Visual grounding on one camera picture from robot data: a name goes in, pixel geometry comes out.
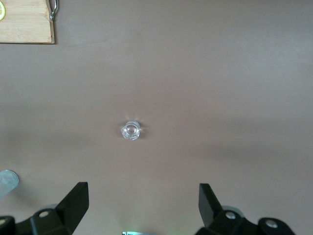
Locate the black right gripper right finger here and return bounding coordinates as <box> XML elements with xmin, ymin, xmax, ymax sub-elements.
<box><xmin>195</xmin><ymin>183</ymin><xmax>297</xmax><ymax>235</ymax></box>

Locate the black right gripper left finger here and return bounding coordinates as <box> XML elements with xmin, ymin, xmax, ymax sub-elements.
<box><xmin>0</xmin><ymin>182</ymin><xmax>89</xmax><ymax>235</ymax></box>

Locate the clear glass cup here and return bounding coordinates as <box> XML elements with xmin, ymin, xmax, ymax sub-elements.
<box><xmin>120</xmin><ymin>119</ymin><xmax>141</xmax><ymax>141</ymax></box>

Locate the green sleeved glass bottle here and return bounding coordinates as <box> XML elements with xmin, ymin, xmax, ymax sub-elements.
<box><xmin>0</xmin><ymin>169</ymin><xmax>20</xmax><ymax>199</ymax></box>

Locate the bamboo cutting board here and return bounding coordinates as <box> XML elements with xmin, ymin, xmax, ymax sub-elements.
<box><xmin>0</xmin><ymin>0</ymin><xmax>56</xmax><ymax>45</ymax></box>

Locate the metal cutting board handle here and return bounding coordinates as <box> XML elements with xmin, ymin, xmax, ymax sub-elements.
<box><xmin>48</xmin><ymin>0</ymin><xmax>60</xmax><ymax>21</ymax></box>

